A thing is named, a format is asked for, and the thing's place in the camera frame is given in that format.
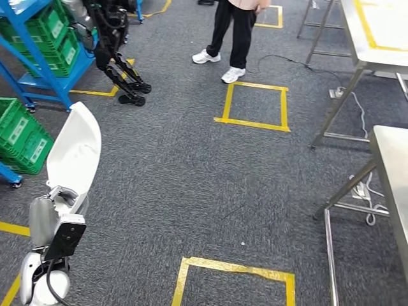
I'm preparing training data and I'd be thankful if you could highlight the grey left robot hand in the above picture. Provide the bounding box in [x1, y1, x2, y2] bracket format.
[28, 186, 90, 250]

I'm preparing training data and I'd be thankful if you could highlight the white plastic body part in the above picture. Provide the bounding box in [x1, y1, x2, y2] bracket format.
[45, 101, 103, 217]

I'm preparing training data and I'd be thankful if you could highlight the steel workbench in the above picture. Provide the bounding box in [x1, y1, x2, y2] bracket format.
[312, 124, 408, 306]

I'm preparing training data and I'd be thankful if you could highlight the green plastic crate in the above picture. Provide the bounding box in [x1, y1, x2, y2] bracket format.
[38, 28, 81, 79]
[0, 16, 37, 58]
[0, 126, 55, 176]
[30, 0, 69, 48]
[0, 97, 45, 159]

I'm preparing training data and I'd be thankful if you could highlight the black legged humanoid robot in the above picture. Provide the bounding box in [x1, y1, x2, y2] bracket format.
[62, 0, 153, 107]

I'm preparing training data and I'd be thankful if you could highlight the yellow floor tape square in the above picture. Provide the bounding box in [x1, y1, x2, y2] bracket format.
[213, 81, 291, 134]
[171, 256, 296, 306]

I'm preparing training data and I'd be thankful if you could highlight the white power strip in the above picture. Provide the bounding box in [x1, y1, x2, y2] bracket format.
[329, 85, 346, 100]

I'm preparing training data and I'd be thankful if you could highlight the steel table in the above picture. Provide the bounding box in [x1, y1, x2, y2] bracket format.
[296, 0, 408, 150]

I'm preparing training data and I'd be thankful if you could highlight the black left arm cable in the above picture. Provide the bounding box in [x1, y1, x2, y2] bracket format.
[45, 258, 72, 306]

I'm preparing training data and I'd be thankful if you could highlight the black floor cable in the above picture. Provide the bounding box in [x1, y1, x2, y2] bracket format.
[256, 54, 343, 87]

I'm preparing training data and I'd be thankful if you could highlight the white cable tangle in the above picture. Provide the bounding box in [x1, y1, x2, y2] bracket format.
[349, 171, 390, 227]

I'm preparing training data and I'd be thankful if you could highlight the white floor cable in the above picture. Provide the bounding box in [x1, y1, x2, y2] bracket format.
[342, 91, 370, 140]

